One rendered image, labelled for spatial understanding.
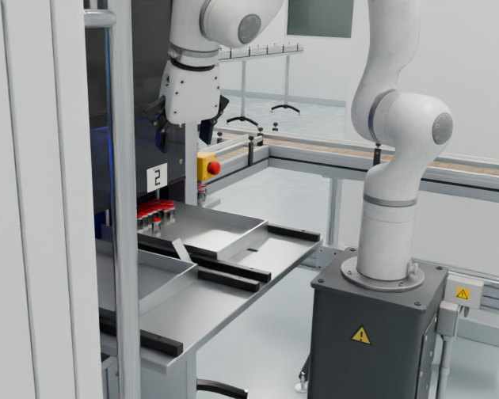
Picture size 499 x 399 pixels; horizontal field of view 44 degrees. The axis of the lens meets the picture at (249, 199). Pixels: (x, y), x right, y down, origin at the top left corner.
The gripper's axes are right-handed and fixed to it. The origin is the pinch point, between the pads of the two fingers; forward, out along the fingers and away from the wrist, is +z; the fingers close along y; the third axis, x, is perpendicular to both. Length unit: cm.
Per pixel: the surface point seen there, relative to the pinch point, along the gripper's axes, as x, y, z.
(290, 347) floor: 45, 99, 147
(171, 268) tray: 4.8, 3.6, 35.2
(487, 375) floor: -17, 153, 131
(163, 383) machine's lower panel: 16, 13, 91
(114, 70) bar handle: -33, -31, -30
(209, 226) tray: 23, 27, 43
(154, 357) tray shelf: -22.0, -15.9, 26.8
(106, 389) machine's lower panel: 11, -8, 75
